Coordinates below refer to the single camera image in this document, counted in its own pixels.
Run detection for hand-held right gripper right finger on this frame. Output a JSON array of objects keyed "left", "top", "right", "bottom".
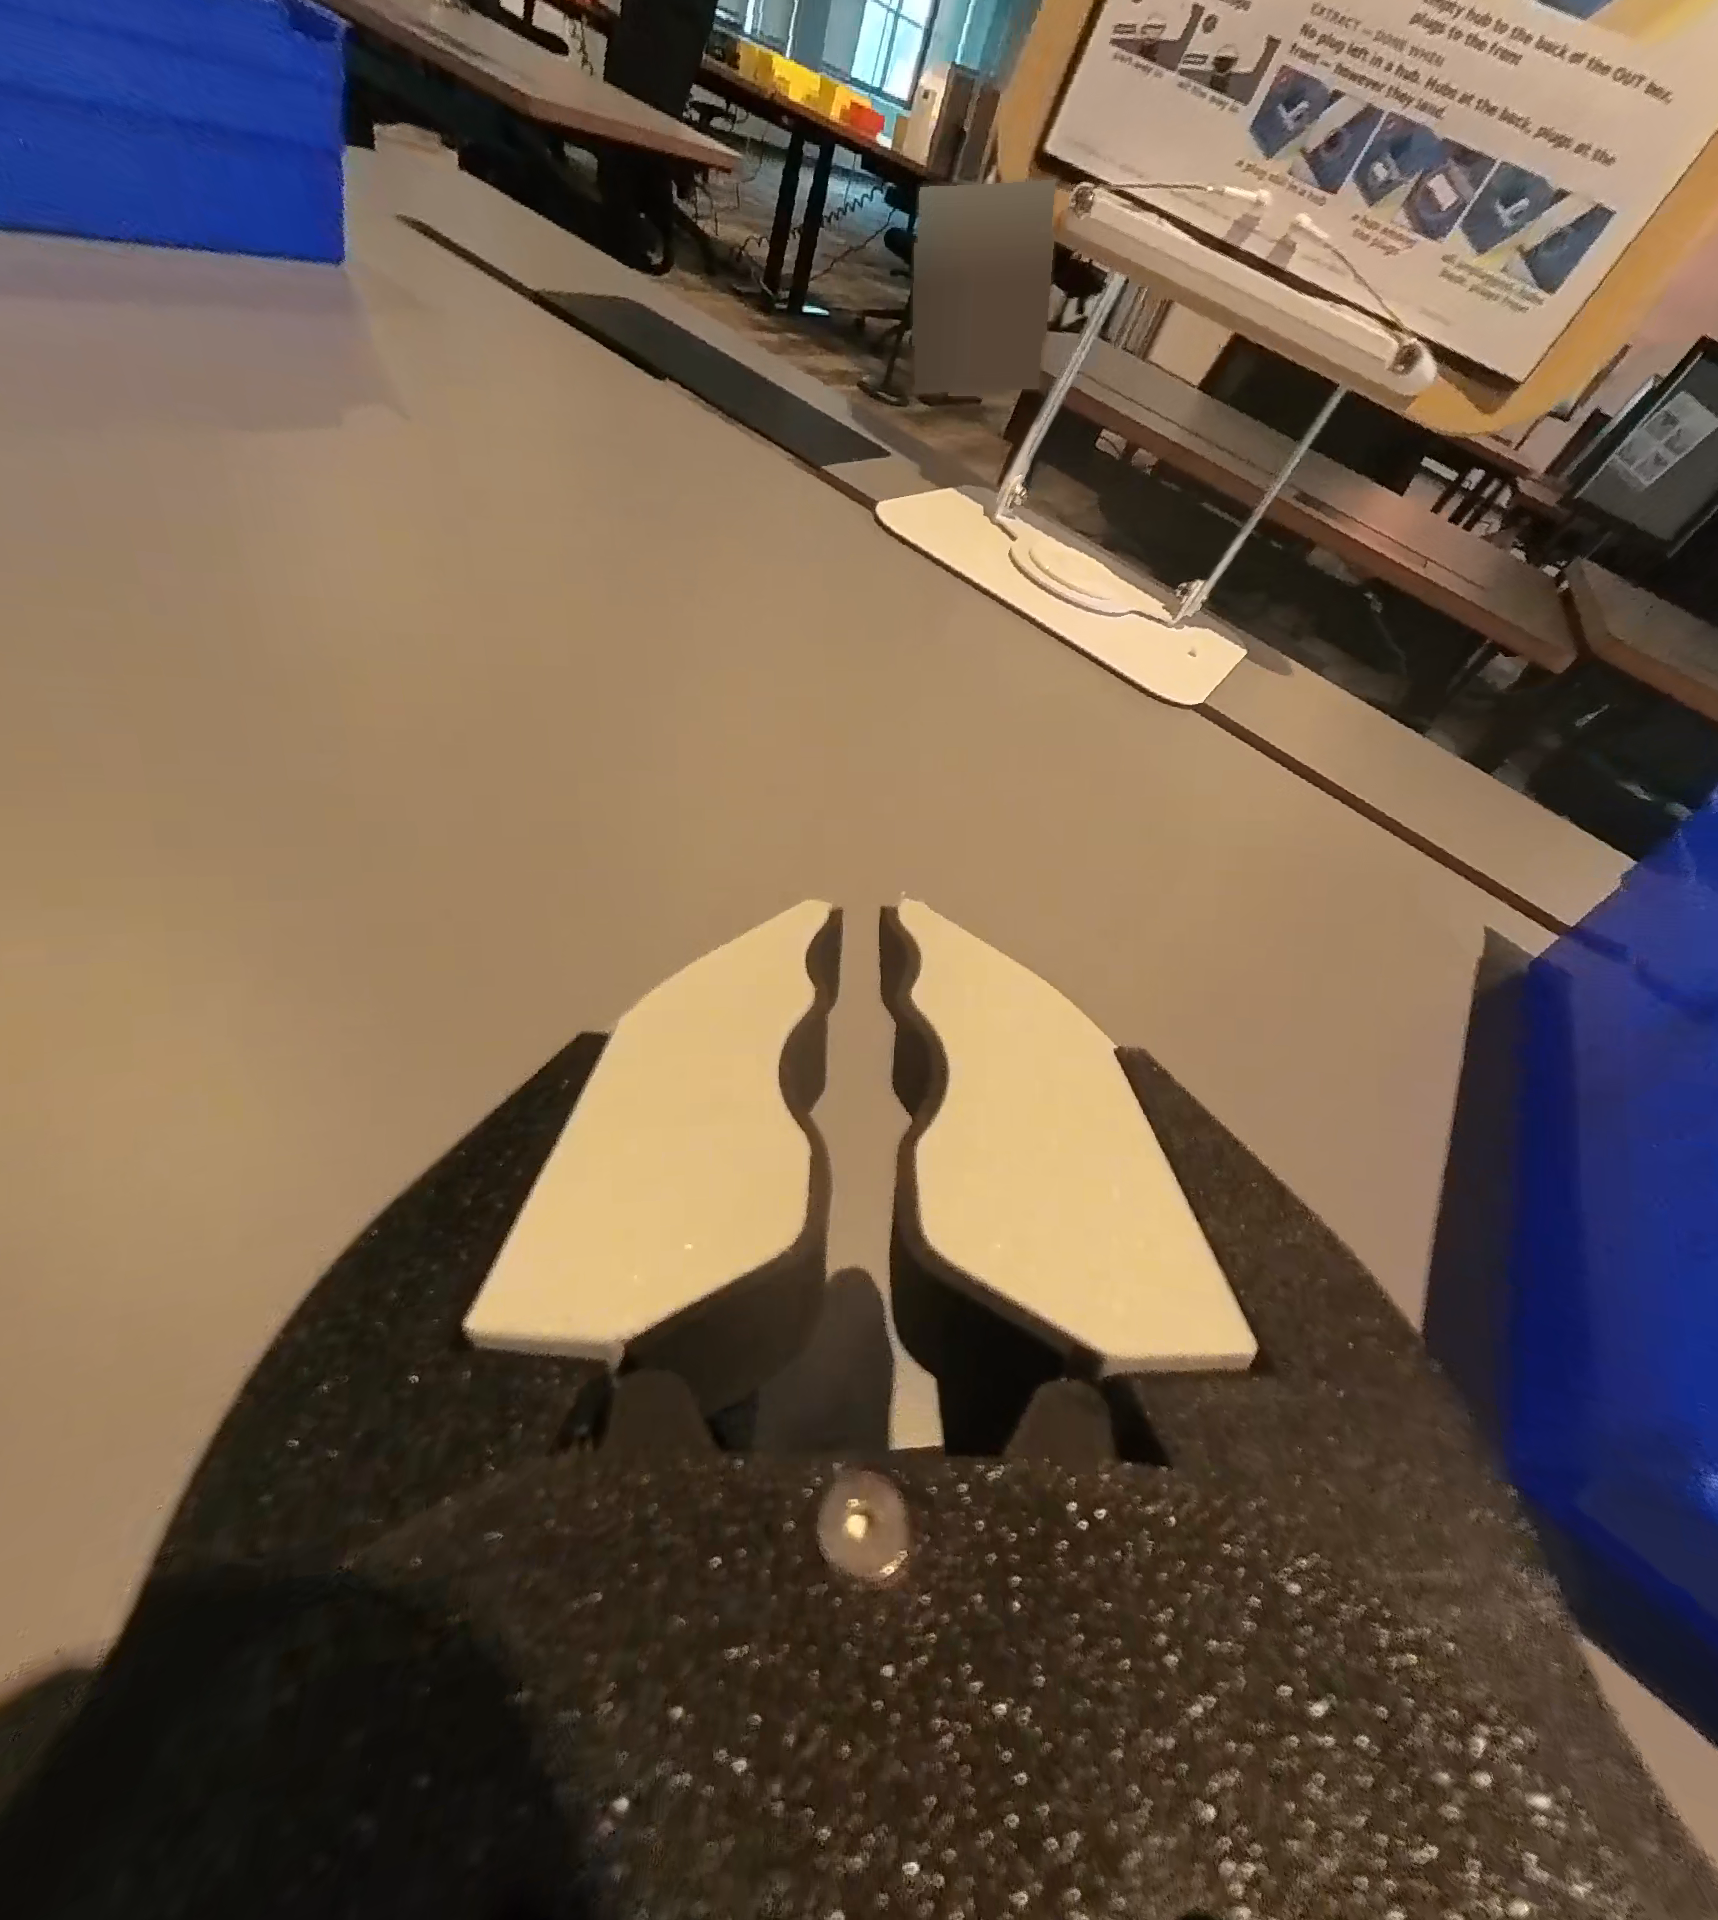
[{"left": 878, "top": 897, "right": 1263, "bottom": 1454}]

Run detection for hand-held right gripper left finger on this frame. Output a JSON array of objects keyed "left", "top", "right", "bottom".
[{"left": 462, "top": 901, "right": 851, "bottom": 1450}]

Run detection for blue plastic bin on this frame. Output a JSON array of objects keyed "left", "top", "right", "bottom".
[{"left": 1427, "top": 768, "right": 1718, "bottom": 1795}]

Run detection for brown office table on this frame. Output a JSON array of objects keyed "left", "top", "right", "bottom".
[
  {"left": 335, "top": 0, "right": 745, "bottom": 181},
  {"left": 1038, "top": 349, "right": 1583, "bottom": 680},
  {"left": 1561, "top": 558, "right": 1718, "bottom": 787}
]

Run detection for grey flat panel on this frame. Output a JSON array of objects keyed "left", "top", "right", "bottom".
[{"left": 914, "top": 181, "right": 1061, "bottom": 409}]

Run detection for black framed sign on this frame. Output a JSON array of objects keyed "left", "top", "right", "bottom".
[{"left": 1561, "top": 337, "right": 1718, "bottom": 576}]

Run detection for desk with black legs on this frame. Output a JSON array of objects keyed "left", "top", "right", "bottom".
[{"left": 695, "top": 57, "right": 953, "bottom": 318}]

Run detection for white box appliance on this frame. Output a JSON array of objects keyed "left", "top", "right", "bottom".
[{"left": 892, "top": 64, "right": 984, "bottom": 170}]

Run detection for row of yellow bins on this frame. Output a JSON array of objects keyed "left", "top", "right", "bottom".
[{"left": 737, "top": 37, "right": 887, "bottom": 132}]

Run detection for instruction poster on wooden board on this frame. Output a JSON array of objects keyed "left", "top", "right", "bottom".
[{"left": 1000, "top": 0, "right": 1718, "bottom": 441}]

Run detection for stacked blue plastic bins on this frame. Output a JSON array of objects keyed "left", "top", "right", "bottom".
[{"left": 0, "top": 0, "right": 353, "bottom": 268}]

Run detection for black table cable cover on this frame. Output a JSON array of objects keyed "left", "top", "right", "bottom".
[{"left": 540, "top": 290, "right": 895, "bottom": 469}]

